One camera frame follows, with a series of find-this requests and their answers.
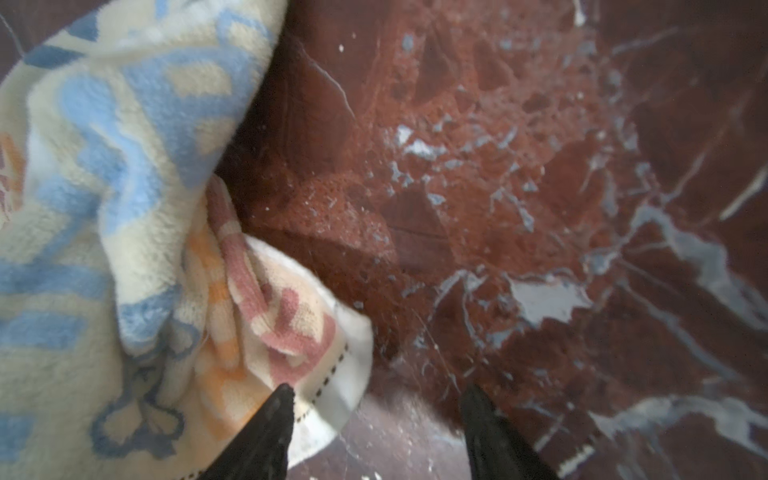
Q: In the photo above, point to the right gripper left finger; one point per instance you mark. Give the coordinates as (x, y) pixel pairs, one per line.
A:
(260, 450)

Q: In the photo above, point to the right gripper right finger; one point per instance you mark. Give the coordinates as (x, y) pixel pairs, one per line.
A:
(496, 450)

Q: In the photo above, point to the cream rabbit lettered towel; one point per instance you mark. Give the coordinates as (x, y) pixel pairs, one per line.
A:
(141, 328)

